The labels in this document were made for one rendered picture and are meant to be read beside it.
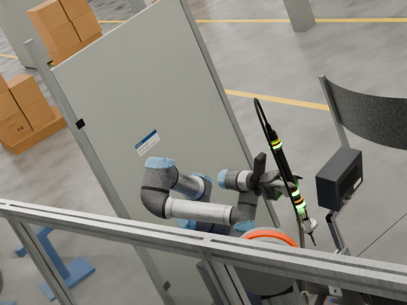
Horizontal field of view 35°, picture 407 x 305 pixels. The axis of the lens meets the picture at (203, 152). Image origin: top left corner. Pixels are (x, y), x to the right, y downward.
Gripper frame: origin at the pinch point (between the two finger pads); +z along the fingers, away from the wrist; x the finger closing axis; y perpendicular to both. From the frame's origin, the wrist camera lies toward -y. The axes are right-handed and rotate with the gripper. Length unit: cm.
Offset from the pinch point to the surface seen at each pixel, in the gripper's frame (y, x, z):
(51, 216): -38, 73, -20
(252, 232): -29, 59, 38
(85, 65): -25, -62, -182
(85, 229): -36, 74, -5
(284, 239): -27, 56, 44
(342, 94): 78, -203, -121
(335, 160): 42, -71, -39
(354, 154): 43, -79, -33
